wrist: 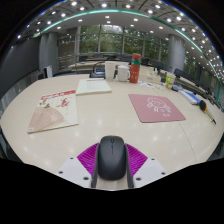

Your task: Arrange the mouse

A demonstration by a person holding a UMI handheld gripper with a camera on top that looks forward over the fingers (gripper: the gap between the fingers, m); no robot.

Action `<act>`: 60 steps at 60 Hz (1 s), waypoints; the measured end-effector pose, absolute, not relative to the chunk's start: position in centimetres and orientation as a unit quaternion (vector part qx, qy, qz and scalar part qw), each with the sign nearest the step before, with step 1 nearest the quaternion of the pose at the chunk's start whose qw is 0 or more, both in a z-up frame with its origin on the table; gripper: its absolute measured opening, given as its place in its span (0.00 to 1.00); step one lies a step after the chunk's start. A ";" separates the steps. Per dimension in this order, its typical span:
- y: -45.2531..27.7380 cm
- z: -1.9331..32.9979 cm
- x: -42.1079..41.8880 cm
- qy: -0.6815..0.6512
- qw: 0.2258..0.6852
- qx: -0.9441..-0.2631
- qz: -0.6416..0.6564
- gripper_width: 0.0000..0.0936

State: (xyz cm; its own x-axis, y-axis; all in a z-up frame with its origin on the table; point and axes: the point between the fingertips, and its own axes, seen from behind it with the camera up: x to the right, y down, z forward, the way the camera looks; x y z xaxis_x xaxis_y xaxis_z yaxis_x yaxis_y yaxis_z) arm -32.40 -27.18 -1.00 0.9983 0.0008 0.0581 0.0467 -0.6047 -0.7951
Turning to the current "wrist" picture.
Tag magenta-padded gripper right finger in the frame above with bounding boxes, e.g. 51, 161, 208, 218
124, 143, 167, 190

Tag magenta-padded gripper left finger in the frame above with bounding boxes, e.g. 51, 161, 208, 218
55, 143, 100, 189

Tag black computer mouse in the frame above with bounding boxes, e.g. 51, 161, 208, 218
96, 134, 128, 181

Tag pink mouse pad white drawing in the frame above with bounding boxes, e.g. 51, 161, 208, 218
128, 93, 187, 124

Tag red booklet with fan picture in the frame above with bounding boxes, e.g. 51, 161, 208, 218
26, 89, 80, 135

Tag blue and white book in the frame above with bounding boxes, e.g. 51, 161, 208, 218
178, 89, 202, 106

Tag colourful sticker sheet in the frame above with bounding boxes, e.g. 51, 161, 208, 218
138, 80, 166, 91

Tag dark pouch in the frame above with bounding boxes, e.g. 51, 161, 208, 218
172, 83, 184, 93

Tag white paper booklet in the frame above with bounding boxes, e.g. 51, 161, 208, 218
75, 78, 113, 97

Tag green printed paper cup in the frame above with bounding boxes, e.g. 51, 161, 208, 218
165, 72, 177, 90

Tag beige cardboard box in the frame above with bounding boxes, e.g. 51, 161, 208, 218
141, 65, 163, 82

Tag white standing board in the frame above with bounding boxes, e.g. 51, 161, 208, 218
44, 64, 54, 80

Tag black office chairs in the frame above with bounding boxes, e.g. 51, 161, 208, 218
78, 52, 224, 111

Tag red bottle with green band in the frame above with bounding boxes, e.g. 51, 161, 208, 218
129, 53, 142, 84

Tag long curved conference table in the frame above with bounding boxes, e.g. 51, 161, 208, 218
68, 59, 224, 113

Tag white paper cup stack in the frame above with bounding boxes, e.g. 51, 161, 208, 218
104, 60, 117, 81

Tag green ceiling light strip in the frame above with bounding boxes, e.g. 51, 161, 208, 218
33, 8, 223, 101

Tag ceiling lights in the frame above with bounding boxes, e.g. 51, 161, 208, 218
16, 0, 224, 81

